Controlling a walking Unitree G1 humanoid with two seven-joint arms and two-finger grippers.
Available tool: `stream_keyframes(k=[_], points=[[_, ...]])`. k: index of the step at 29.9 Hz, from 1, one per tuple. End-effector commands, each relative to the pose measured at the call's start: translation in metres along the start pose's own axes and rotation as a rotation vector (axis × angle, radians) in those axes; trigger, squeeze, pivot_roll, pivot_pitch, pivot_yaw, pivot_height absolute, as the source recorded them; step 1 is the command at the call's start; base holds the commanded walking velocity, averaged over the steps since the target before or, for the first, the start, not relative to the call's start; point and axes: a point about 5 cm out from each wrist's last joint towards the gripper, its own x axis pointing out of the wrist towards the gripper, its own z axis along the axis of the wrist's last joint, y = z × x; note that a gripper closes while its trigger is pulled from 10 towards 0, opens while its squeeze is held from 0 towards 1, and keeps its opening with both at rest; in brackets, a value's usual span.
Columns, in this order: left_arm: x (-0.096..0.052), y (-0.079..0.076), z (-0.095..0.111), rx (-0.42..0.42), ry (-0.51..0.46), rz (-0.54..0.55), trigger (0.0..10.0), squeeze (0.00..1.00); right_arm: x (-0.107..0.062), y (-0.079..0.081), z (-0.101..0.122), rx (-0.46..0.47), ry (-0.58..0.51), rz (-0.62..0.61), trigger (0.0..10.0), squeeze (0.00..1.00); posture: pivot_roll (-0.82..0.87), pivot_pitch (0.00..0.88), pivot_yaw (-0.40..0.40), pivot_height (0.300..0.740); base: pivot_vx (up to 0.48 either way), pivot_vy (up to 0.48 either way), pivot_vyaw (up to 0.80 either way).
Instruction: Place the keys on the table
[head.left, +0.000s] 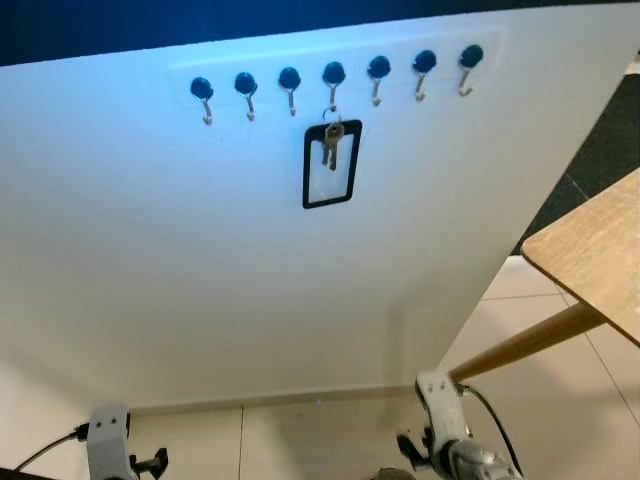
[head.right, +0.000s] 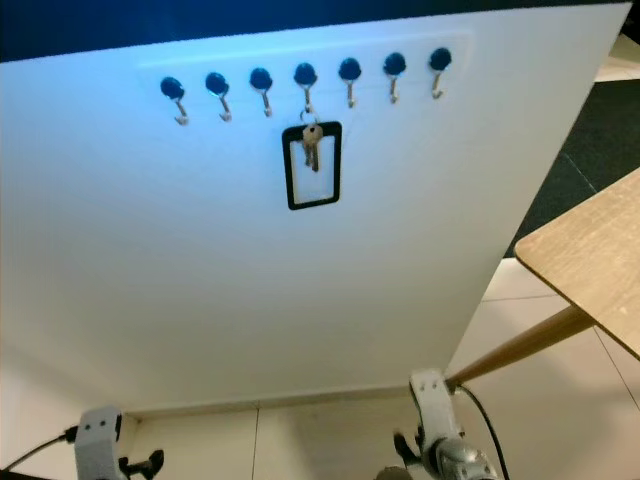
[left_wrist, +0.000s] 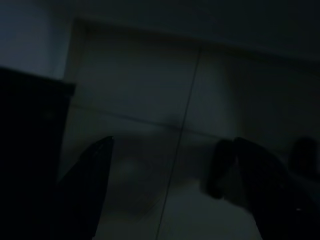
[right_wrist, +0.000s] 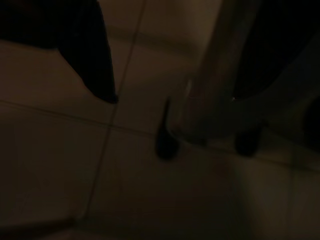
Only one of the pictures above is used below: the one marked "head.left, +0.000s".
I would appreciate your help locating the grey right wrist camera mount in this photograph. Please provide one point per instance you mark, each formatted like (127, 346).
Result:
(438, 400)

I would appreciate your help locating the blue knob metal hook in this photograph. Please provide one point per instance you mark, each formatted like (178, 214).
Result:
(379, 67)
(334, 73)
(246, 84)
(290, 78)
(424, 62)
(202, 88)
(471, 56)

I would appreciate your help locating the grey robot foot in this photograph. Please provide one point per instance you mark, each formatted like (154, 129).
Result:
(395, 475)

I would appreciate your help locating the dark carpet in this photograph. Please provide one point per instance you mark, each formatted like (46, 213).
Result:
(600, 140)

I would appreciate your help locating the keys with black frame tag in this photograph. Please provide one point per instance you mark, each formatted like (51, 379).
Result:
(330, 140)

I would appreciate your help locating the white hook rail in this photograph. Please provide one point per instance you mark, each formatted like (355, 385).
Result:
(312, 68)

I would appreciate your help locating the wooden table leg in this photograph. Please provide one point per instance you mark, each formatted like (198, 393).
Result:
(530, 340)

